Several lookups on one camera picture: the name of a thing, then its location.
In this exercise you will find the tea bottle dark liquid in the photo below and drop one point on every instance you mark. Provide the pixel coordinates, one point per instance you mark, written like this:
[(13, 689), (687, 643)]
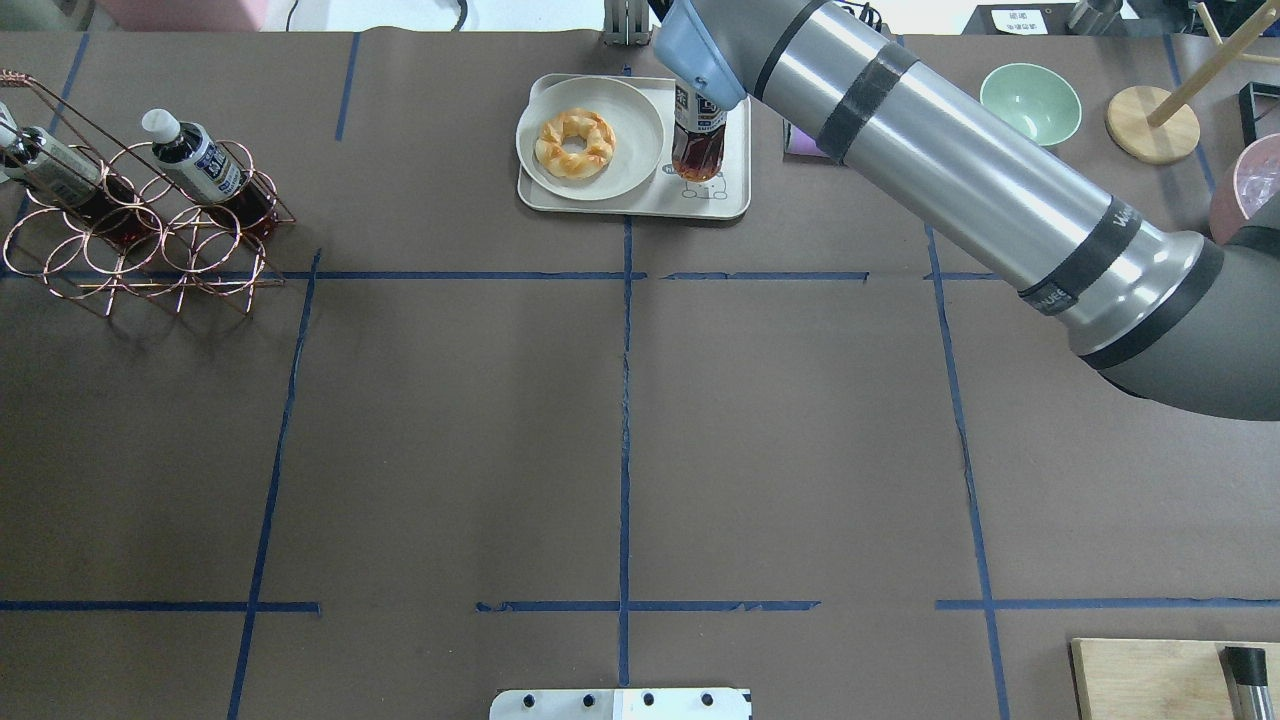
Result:
[(698, 142)]

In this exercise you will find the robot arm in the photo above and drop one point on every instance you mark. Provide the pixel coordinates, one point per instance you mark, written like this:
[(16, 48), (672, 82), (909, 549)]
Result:
[(1168, 316)]

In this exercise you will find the beige serving tray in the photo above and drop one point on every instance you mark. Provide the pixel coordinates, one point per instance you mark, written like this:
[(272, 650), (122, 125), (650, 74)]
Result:
[(724, 197)]

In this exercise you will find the front tea bottle in rack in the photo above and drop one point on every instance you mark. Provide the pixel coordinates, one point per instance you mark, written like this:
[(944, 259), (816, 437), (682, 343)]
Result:
[(206, 173)]

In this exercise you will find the tea bottle in rack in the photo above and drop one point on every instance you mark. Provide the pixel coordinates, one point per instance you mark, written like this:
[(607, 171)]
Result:
[(63, 177), (206, 173)]

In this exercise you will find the rear tea bottle in rack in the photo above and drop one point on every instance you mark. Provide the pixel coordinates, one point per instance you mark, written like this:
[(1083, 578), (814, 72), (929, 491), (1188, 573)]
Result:
[(63, 177)]

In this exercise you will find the glazed twisted donut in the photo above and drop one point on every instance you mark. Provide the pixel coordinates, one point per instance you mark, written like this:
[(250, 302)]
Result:
[(576, 144)]

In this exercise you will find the beige round plate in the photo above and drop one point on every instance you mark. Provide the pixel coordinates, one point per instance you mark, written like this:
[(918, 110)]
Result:
[(640, 130)]

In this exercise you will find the purple folded cloth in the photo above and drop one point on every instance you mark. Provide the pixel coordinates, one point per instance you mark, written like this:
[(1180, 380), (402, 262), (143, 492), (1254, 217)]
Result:
[(797, 143)]

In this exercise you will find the black power strip plugs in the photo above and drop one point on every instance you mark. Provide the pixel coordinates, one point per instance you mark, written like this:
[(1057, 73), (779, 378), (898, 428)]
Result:
[(867, 13)]

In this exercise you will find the green ceramic bowl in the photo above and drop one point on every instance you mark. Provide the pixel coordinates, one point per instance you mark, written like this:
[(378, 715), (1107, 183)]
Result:
[(1033, 99)]

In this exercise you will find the wooden stand with round base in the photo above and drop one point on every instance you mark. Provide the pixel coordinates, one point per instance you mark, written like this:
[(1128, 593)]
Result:
[(1157, 126)]

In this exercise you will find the small metal cup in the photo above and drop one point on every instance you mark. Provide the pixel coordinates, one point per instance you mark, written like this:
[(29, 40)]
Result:
[(1092, 17)]

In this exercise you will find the wooden cutting board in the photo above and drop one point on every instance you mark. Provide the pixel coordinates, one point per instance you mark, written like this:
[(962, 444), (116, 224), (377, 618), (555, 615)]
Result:
[(1164, 679)]

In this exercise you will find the pink storage bin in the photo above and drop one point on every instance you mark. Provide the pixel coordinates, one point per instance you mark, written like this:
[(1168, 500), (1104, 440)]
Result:
[(187, 16)]

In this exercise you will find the pink bowl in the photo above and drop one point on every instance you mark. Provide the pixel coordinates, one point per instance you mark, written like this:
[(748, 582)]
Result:
[(1250, 181)]

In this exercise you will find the aluminium frame post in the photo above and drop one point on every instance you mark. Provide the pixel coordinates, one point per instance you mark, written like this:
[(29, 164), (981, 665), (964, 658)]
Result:
[(627, 23)]

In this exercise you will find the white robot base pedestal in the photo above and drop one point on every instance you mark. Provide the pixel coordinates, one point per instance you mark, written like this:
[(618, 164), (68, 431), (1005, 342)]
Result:
[(623, 703)]

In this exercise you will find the copper wire bottle rack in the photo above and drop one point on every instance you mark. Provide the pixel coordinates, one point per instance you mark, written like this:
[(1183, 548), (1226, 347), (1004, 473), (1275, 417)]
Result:
[(184, 254)]

